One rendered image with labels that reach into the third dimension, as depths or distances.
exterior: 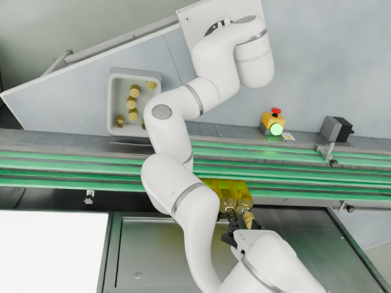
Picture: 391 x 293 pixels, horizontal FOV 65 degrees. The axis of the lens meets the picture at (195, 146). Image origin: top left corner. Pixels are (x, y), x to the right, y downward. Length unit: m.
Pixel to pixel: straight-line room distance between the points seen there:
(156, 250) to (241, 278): 0.60
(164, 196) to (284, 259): 0.22
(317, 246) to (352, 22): 0.83
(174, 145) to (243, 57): 0.28
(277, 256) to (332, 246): 0.89
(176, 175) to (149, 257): 0.52
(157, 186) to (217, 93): 0.28
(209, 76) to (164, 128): 0.18
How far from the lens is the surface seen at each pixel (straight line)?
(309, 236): 1.34
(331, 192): 1.41
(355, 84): 1.42
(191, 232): 0.52
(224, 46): 0.72
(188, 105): 0.70
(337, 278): 1.24
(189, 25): 1.04
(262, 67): 0.79
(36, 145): 1.21
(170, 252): 1.05
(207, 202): 0.53
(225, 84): 0.74
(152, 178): 0.58
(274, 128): 1.22
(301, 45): 1.25
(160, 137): 0.64
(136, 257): 1.03
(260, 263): 0.47
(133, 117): 1.14
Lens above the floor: 1.85
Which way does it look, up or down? 59 degrees down
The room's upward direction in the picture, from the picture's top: 165 degrees clockwise
